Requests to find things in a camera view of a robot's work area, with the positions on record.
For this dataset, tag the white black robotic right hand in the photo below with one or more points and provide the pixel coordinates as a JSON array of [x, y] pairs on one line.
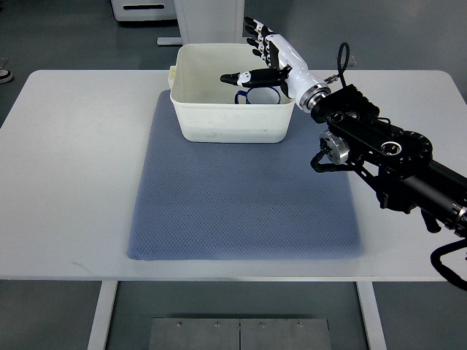
[[285, 68]]

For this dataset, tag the blue enamel mug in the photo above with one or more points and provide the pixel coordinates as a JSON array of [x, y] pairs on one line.
[[258, 95]]

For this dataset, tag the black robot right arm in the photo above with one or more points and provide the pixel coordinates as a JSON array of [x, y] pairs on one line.
[[398, 166]]

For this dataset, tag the white plastic box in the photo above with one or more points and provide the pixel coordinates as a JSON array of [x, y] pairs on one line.
[[209, 110]]

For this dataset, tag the small grey floor plate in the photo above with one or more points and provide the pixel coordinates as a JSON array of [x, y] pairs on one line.
[[351, 61]]

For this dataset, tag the white pillar base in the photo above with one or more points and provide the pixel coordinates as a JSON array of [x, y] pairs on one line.
[[208, 21]]

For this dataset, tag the blue textured mat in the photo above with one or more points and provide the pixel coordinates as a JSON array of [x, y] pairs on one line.
[[209, 201]]

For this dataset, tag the white cabinet with slot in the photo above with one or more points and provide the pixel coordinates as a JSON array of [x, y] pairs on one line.
[[143, 10]]

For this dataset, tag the white table leg right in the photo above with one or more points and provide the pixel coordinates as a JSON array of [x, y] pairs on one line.
[[370, 313]]

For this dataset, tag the white table leg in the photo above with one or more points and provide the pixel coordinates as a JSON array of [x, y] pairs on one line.
[[370, 313], [103, 315]]

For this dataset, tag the black white sneaker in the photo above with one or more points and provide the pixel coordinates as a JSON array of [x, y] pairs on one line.
[[5, 76]]

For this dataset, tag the white table leg left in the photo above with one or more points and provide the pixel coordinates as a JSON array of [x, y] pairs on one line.
[[103, 315]]

